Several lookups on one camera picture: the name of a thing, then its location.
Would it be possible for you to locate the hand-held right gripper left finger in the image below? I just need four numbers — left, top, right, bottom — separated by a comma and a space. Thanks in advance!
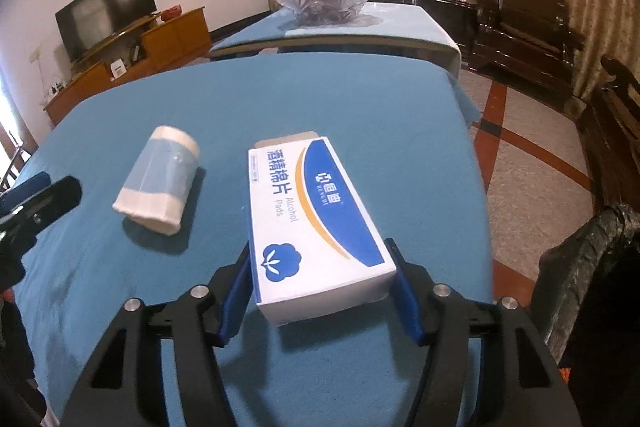
61, 243, 253, 427

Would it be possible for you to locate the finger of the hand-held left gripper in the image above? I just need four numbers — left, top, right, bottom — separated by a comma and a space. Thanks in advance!
0, 176, 83, 249
0, 172, 52, 210

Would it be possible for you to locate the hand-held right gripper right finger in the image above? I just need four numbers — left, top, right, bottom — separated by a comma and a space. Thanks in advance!
385, 238, 583, 427

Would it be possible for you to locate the white blue cardboard box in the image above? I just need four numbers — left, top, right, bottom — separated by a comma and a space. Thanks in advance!
247, 132, 399, 328

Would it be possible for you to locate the black trash bin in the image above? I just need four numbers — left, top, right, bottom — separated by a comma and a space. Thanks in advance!
530, 202, 640, 427

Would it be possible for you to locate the white blue bandage roll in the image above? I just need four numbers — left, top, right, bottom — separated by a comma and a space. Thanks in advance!
112, 124, 201, 236

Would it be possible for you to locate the black television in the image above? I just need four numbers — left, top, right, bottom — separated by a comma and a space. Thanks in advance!
54, 0, 156, 64

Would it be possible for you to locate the wooden television cabinet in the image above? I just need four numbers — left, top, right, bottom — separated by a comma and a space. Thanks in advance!
42, 6, 213, 128

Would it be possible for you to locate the dark wooden sofa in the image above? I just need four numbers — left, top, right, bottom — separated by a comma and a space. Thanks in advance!
576, 54, 640, 214

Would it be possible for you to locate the blue white tablecloth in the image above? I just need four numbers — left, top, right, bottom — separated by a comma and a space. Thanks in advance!
209, 1, 462, 75

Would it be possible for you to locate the dark wooden side table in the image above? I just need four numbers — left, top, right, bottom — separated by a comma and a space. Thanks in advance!
414, 0, 479, 58

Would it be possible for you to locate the dark wooden armchair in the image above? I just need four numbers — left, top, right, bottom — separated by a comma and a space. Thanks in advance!
471, 0, 587, 108

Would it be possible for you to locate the glass fruit bowl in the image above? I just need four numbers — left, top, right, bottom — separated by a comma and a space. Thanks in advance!
273, 0, 380, 28

